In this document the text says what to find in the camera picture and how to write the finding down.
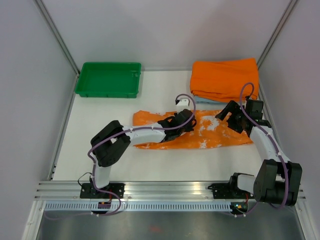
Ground green plastic tray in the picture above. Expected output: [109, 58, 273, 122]
[75, 62, 142, 99]

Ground white slotted cable duct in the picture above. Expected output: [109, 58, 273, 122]
[44, 201, 231, 212]

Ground aluminium mounting rail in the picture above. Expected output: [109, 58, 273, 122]
[34, 180, 307, 201]

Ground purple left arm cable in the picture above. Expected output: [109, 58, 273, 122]
[86, 93, 197, 216]

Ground folded light blue cloth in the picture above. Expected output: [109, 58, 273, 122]
[194, 96, 225, 105]

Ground folded plain orange trousers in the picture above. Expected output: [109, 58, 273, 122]
[189, 58, 259, 103]

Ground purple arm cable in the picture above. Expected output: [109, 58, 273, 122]
[239, 82, 291, 209]
[86, 93, 197, 216]

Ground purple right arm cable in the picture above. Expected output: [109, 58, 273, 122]
[239, 82, 291, 209]

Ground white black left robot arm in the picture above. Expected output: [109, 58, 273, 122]
[87, 109, 197, 199]

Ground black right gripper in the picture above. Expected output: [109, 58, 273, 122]
[215, 100, 249, 134]

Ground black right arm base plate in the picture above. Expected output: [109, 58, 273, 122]
[207, 183, 254, 200]

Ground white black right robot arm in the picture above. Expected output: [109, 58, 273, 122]
[215, 99, 303, 207]

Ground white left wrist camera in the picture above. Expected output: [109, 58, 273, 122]
[175, 98, 190, 113]

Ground orange white tie-dye trousers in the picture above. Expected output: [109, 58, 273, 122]
[135, 110, 253, 150]

